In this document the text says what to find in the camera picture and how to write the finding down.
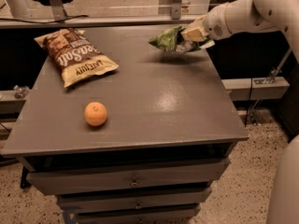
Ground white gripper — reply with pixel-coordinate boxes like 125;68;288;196
180;3;232;49

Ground green jalapeno chip bag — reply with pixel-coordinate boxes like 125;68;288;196
149;26;210;54

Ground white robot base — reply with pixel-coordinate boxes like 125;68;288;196
266;135;299;224

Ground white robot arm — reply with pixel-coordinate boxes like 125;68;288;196
181;0;299;62

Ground brown sea salt chip bag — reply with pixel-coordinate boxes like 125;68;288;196
36;28;119;88

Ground grey metal ledge right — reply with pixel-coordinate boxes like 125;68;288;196
222;77;290;101

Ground grey drawer cabinet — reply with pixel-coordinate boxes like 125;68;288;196
0;23;249;224

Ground orange fruit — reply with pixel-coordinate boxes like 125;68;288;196
84;102;107;127

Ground grey top drawer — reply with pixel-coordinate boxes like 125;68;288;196
27;158;230;195

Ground grey drawer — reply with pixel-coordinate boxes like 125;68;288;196
27;158;230;195
58;186;211;214
76;204;199;224

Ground grey bottom drawer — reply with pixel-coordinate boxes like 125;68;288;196
76;204;199;224

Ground small crumpled clear wrapper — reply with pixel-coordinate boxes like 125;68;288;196
13;85;30;99

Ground white pipe top left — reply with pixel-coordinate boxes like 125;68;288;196
5;0;32;19

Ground grey middle drawer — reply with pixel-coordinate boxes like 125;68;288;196
58;186;211;214

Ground grey vertical bracket right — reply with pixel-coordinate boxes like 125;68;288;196
171;0;182;20

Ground grey vertical bracket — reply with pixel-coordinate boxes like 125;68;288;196
171;0;182;20
49;0;66;21

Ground black hanging cable right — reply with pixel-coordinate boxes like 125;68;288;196
244;77;255;128

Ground black cable on rail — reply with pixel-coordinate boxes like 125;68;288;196
0;14;90;24

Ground grey vertical bracket left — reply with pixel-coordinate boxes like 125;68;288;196
49;0;66;21

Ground grey metal rail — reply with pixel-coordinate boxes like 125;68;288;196
0;15;198;29

